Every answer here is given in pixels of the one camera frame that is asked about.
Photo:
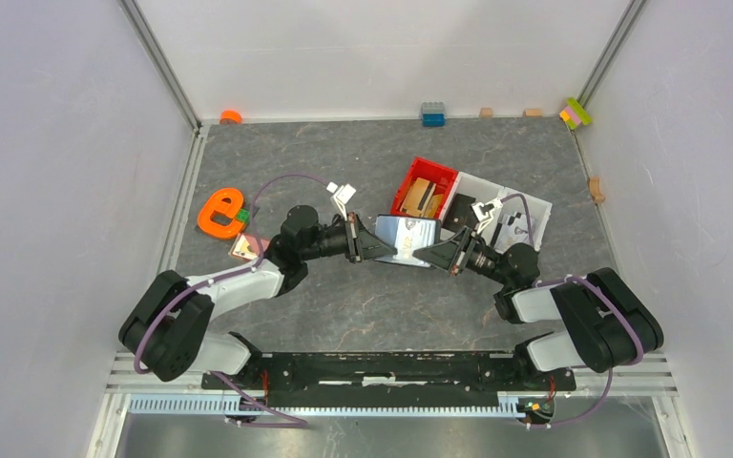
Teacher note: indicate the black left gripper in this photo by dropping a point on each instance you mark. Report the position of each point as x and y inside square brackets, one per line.
[361, 243]

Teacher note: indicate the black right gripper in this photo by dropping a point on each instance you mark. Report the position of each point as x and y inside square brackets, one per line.
[445, 254]

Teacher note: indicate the white VIP credit card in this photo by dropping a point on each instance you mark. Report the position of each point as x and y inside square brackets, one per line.
[414, 233]

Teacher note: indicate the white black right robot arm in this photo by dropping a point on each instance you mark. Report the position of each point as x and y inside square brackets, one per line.
[604, 323]

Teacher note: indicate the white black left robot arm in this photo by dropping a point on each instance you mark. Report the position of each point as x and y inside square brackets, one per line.
[167, 329]

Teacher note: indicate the stack of gold credit cards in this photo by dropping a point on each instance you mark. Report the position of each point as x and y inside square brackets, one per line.
[421, 200]

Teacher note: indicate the white plastic bin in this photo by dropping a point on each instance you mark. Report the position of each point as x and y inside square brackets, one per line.
[523, 219]
[456, 211]

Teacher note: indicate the red plastic bin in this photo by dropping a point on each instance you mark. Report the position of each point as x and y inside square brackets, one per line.
[442, 176]

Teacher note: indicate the pink wooden block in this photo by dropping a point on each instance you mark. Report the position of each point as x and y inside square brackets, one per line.
[247, 247]

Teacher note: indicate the green lego brick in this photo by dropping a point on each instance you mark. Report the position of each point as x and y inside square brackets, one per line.
[243, 216]

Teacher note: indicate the blue grey lego block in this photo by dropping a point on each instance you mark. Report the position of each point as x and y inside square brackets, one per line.
[433, 114]

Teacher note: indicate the small tan wooden block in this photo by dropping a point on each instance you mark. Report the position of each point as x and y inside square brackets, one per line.
[486, 112]

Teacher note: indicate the orange letter toy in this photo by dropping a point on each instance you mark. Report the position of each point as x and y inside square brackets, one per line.
[218, 216]

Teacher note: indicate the curved wooden arch block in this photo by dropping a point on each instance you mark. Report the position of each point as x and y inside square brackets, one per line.
[595, 190]

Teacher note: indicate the green pink lego stack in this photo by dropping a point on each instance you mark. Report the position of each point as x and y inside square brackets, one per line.
[574, 115]

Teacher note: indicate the orange round toy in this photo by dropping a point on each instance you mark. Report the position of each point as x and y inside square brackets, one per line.
[230, 117]

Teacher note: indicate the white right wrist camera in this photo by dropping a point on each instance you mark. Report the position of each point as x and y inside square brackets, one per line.
[484, 213]

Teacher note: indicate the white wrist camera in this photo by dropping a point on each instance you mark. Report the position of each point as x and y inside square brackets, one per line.
[340, 196]
[484, 213]

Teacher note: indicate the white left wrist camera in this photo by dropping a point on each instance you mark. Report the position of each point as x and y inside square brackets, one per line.
[340, 196]

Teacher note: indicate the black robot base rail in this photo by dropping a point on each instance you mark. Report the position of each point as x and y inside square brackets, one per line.
[394, 379]

